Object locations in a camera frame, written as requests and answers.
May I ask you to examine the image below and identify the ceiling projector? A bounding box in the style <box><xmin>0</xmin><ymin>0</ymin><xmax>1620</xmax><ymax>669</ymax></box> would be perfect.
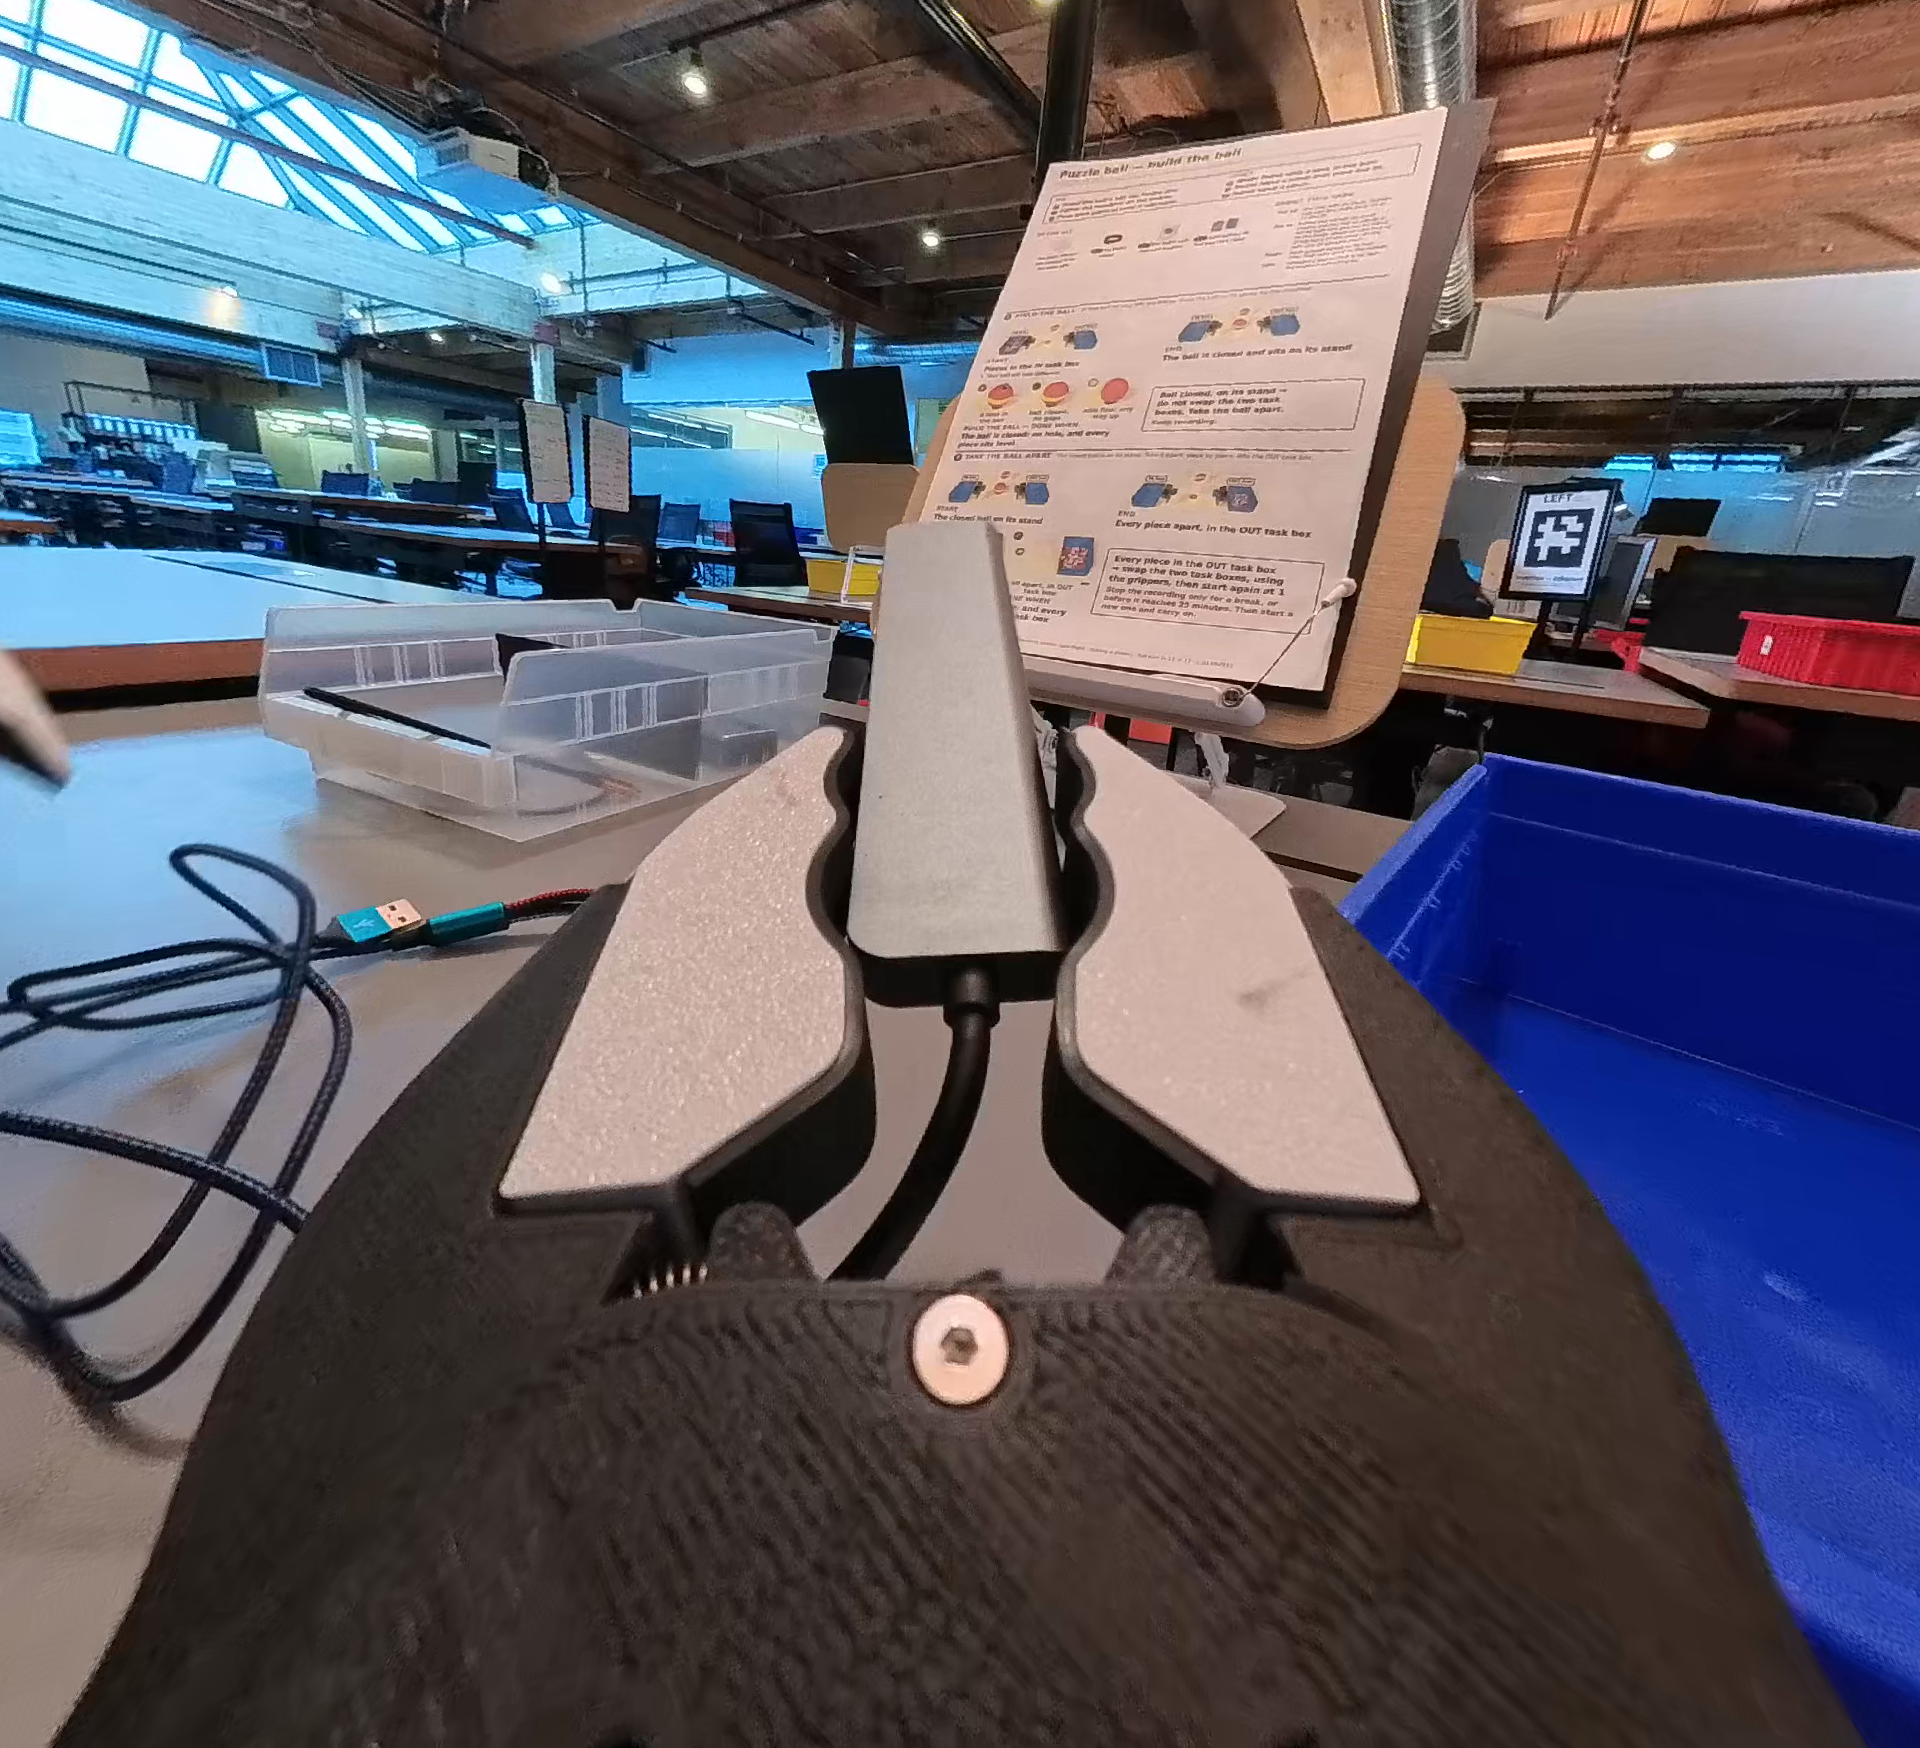
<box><xmin>417</xmin><ymin>128</ymin><xmax>556</xmax><ymax>193</ymax></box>

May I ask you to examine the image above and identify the black white marker sign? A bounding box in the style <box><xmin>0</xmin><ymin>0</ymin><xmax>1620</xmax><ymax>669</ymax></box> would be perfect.
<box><xmin>1502</xmin><ymin>480</ymin><xmax>1622</xmax><ymax>603</ymax></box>

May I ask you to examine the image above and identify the instruction sheet on wooden stand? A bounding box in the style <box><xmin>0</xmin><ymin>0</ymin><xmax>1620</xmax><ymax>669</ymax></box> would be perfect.
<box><xmin>908</xmin><ymin>99</ymin><xmax>1499</xmax><ymax>841</ymax></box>

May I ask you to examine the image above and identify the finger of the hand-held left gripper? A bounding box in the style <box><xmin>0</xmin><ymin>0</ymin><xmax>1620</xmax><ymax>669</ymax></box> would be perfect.
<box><xmin>0</xmin><ymin>651</ymin><xmax>73</xmax><ymax>787</ymax></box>

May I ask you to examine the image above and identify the grey slim USB hub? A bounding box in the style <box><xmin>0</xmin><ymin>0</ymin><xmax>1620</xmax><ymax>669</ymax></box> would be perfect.
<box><xmin>824</xmin><ymin>522</ymin><xmax>1071</xmax><ymax>1282</ymax></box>

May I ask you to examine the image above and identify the clear plastic organizer box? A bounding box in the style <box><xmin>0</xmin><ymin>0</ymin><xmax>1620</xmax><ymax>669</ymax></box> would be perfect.
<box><xmin>260</xmin><ymin>596</ymin><xmax>836</xmax><ymax>843</ymax></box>

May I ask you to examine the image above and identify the grey desk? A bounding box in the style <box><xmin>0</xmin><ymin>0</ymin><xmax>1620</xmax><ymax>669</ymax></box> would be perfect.
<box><xmin>0</xmin><ymin>690</ymin><xmax>1412</xmax><ymax>1748</ymax></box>

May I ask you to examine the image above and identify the silver ventilation duct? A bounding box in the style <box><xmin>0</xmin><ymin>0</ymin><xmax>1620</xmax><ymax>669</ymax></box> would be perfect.
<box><xmin>1358</xmin><ymin>0</ymin><xmax>1487</xmax><ymax>333</ymax></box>

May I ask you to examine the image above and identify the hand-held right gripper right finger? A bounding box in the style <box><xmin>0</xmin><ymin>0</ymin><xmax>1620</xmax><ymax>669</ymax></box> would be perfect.
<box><xmin>1047</xmin><ymin>722</ymin><xmax>1425</xmax><ymax>1242</ymax></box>

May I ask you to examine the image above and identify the red plastic bin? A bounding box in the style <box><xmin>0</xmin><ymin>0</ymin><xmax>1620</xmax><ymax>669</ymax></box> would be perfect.
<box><xmin>1737</xmin><ymin>610</ymin><xmax>1920</xmax><ymax>697</ymax></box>

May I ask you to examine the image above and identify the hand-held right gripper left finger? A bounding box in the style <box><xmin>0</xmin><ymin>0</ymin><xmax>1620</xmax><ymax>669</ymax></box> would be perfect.
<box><xmin>496</xmin><ymin>722</ymin><xmax>879</xmax><ymax>1240</ymax></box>

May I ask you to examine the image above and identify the printed instruction sheet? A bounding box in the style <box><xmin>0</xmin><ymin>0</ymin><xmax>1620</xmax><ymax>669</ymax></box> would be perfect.
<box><xmin>919</xmin><ymin>104</ymin><xmax>1456</xmax><ymax>697</ymax></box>

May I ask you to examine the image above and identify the black office chair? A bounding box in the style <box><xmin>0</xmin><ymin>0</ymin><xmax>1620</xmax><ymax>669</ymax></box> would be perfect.
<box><xmin>730</xmin><ymin>499</ymin><xmax>809</xmax><ymax>585</ymax></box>

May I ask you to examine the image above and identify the black monitor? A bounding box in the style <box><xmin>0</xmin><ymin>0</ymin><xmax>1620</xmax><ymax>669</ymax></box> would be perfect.
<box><xmin>1642</xmin><ymin>547</ymin><xmax>1920</xmax><ymax>654</ymax></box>

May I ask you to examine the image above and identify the blue plastic bin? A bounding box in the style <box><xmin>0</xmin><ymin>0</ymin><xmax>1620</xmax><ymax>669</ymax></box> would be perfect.
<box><xmin>1341</xmin><ymin>753</ymin><xmax>1920</xmax><ymax>1748</ymax></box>

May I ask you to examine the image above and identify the wooden stand black panel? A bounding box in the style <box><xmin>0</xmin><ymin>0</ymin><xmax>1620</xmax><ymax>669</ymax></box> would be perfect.
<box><xmin>809</xmin><ymin>364</ymin><xmax>926</xmax><ymax>549</ymax></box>

